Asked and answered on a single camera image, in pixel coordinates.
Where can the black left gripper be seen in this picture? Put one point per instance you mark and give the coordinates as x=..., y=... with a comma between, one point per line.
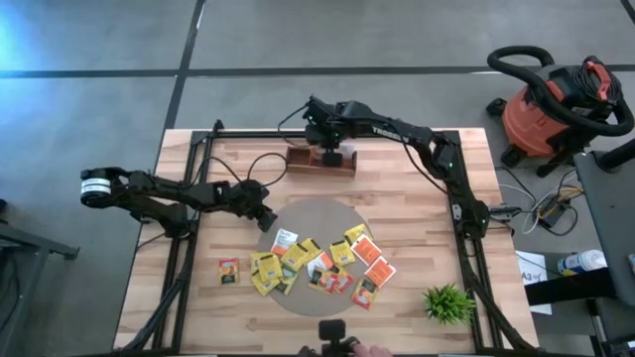
x=238, y=198

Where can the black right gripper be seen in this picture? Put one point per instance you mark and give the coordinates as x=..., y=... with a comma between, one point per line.
x=325, y=124

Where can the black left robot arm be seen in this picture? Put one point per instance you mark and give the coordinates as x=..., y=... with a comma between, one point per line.
x=149, y=191

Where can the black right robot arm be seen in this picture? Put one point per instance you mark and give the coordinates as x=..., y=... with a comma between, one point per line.
x=392, y=130

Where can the wooden tea organizer box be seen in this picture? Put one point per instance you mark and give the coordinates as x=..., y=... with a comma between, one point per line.
x=302, y=163

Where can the round grey mat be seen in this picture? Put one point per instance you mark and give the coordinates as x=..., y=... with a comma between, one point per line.
x=317, y=218

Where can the black power adapter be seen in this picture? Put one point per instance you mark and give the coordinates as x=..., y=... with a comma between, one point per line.
x=506, y=213

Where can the person's hand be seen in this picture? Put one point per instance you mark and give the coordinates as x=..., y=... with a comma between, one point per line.
x=372, y=351

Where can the green plant white pot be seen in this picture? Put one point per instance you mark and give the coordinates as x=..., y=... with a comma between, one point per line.
x=449, y=303

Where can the orange shop vacuum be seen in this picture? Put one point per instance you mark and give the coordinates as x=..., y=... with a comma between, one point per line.
x=531, y=121

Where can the black power strip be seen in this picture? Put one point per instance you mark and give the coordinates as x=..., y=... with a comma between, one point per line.
x=553, y=213

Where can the white paper sheet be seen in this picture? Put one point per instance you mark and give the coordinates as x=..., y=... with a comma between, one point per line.
x=533, y=268

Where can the black metal stand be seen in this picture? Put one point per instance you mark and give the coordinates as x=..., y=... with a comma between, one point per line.
x=30, y=243

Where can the blue white wipes canister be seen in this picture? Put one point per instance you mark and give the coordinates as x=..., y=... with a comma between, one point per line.
x=585, y=262

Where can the grey black cart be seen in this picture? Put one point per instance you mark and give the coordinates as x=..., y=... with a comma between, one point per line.
x=610, y=208

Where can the black aluminium rig frame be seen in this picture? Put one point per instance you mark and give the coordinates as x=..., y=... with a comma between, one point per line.
x=248, y=134

